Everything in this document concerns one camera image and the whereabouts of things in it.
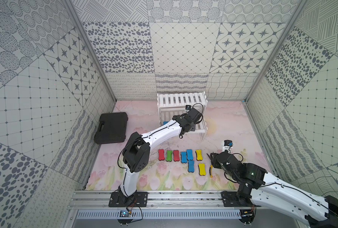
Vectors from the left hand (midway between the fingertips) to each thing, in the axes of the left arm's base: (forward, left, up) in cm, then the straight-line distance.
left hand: (189, 121), depth 88 cm
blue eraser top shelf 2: (-15, 0, -15) cm, 21 cm away
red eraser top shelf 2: (-16, +8, -16) cm, 24 cm away
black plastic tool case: (+4, +57, -15) cm, 59 cm away
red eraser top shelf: (-14, +18, -15) cm, 28 cm away
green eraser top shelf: (-15, +13, -16) cm, 25 cm away
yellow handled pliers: (-25, -13, -16) cm, 32 cm away
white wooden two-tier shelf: (+3, +12, +11) cm, 17 cm away
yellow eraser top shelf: (-16, -6, -15) cm, 22 cm away
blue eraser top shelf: (-17, +3, -16) cm, 23 cm away
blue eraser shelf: (-22, -1, -17) cm, 28 cm away
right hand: (-21, -13, -5) cm, 25 cm away
